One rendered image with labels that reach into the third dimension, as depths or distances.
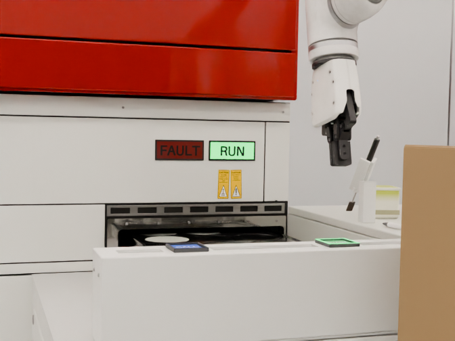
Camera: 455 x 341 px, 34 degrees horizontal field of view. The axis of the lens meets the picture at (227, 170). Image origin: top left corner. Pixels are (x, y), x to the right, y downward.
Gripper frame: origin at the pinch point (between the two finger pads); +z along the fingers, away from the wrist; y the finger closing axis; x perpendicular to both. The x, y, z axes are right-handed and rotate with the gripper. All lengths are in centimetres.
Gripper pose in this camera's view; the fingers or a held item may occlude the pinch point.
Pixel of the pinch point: (340, 153)
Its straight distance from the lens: 124.5
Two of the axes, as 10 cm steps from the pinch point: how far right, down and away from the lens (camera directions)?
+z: 0.5, 9.9, -1.4
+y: 3.1, -1.5, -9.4
